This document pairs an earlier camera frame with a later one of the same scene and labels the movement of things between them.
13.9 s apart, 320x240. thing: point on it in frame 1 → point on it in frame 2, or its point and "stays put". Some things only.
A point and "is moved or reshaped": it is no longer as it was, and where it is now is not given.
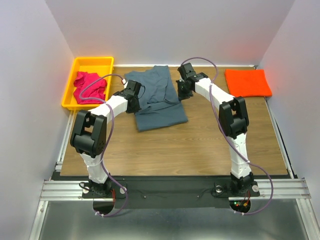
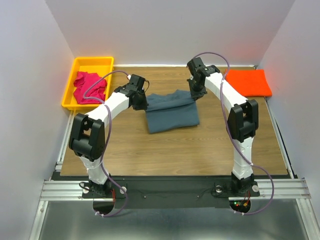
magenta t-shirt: x=97 y=91 stays put
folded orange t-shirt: x=248 y=83 stays put
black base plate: x=169 y=192 stays put
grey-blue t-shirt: x=160 y=107 is moved or reshaped
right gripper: x=182 y=90 → x=197 y=90
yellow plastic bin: x=103 y=66 stays put
